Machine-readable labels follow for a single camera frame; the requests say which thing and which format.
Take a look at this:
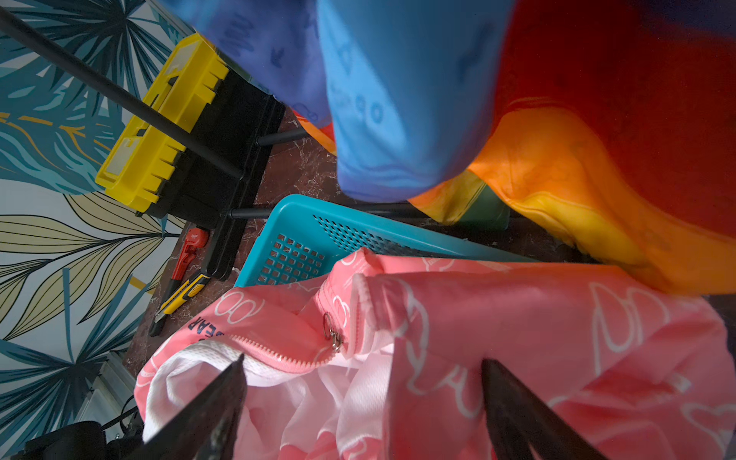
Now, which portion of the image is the black clothes rack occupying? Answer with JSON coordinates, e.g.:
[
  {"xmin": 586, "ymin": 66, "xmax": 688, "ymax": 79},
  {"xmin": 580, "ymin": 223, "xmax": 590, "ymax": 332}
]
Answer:
[{"xmin": 0, "ymin": 5, "xmax": 427, "ymax": 283}]

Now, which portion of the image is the rainbow jacket red hood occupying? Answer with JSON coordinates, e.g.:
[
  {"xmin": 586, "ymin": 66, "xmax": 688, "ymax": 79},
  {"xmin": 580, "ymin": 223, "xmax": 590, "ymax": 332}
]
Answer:
[{"xmin": 465, "ymin": 0, "xmax": 736, "ymax": 297}]

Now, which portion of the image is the rainbow striped jacket left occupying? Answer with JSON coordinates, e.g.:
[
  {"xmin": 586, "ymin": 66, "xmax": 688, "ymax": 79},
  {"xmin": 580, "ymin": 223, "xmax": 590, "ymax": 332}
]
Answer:
[{"xmin": 164, "ymin": 1, "xmax": 516, "ymax": 230}]

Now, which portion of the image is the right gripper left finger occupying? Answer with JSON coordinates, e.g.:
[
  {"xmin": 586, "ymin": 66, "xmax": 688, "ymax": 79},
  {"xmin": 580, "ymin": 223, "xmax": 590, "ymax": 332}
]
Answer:
[{"xmin": 128, "ymin": 356, "xmax": 247, "ymax": 460}]

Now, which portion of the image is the yellow black toolbox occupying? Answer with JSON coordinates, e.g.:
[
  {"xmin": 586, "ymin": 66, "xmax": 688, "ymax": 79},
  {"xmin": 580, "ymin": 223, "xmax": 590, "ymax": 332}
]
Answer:
[{"xmin": 96, "ymin": 34, "xmax": 285, "ymax": 230}]

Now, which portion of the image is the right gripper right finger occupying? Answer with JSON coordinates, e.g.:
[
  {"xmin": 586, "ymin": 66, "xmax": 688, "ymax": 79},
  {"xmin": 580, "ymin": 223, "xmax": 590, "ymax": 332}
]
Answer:
[{"xmin": 481, "ymin": 360, "xmax": 605, "ymax": 459}]

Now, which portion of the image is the red pipe wrench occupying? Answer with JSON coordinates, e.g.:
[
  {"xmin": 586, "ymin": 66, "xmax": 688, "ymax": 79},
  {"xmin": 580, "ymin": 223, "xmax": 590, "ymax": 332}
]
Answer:
[{"xmin": 162, "ymin": 227, "xmax": 210, "ymax": 302}]

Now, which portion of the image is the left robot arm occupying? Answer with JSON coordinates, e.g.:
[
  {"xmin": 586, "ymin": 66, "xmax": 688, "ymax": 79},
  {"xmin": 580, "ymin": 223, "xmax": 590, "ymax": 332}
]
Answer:
[{"xmin": 9, "ymin": 396, "xmax": 143, "ymax": 460}]

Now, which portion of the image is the yellow black utility knife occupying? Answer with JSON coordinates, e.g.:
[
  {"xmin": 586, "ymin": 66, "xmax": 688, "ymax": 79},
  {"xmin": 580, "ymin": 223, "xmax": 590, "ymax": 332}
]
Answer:
[{"xmin": 149, "ymin": 272, "xmax": 211, "ymax": 337}]

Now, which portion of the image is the pink bear-print jacket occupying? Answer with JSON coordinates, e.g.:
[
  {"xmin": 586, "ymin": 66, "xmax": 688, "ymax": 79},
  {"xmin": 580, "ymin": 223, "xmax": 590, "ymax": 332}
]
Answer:
[{"xmin": 134, "ymin": 249, "xmax": 735, "ymax": 459}]

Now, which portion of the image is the teal plastic basket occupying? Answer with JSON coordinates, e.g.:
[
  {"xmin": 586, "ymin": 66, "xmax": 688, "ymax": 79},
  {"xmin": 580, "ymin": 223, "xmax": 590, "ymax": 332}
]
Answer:
[{"xmin": 235, "ymin": 195, "xmax": 528, "ymax": 288}]

